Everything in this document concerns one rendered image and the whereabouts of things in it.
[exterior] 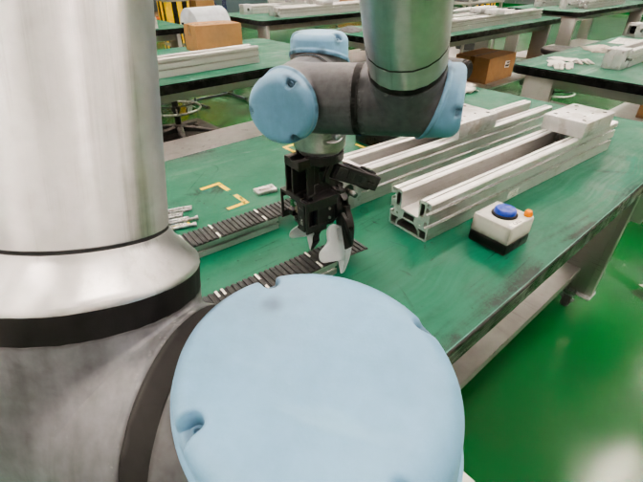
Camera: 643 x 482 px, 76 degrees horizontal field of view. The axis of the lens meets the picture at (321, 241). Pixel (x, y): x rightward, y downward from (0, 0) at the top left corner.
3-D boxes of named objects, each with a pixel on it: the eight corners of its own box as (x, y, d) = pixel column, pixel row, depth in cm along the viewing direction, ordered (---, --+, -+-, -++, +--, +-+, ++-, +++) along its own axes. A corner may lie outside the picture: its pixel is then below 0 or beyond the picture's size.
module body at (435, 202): (425, 242, 81) (432, 205, 76) (388, 221, 88) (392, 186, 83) (607, 150, 121) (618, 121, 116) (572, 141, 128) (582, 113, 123)
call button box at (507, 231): (503, 256, 77) (512, 228, 74) (460, 234, 83) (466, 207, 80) (526, 242, 81) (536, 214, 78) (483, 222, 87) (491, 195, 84)
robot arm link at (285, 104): (344, 72, 38) (367, 52, 47) (235, 72, 41) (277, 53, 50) (346, 152, 43) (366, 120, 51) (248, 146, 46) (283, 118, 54)
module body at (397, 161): (361, 205, 93) (363, 170, 89) (333, 189, 100) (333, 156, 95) (544, 132, 134) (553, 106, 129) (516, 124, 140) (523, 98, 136)
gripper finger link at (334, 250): (319, 283, 68) (306, 230, 65) (346, 270, 70) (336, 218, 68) (330, 287, 65) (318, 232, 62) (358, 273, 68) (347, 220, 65)
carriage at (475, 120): (455, 149, 106) (460, 123, 102) (423, 138, 113) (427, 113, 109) (492, 137, 114) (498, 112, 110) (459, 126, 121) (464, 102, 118)
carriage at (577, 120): (578, 149, 106) (587, 123, 102) (537, 138, 113) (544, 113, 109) (606, 137, 114) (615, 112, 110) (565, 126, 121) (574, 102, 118)
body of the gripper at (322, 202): (280, 219, 67) (276, 148, 60) (322, 204, 71) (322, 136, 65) (308, 240, 62) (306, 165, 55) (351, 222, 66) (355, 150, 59)
